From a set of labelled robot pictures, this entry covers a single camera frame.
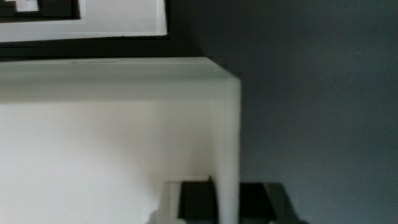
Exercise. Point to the white marker sheet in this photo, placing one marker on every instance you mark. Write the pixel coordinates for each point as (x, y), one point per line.
(74, 19)

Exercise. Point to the white front drawer box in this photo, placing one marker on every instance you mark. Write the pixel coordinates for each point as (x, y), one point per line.
(117, 126)

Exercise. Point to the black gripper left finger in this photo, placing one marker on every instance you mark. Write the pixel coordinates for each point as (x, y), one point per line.
(186, 203)

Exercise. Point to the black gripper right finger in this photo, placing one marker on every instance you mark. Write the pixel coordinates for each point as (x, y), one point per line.
(264, 204)

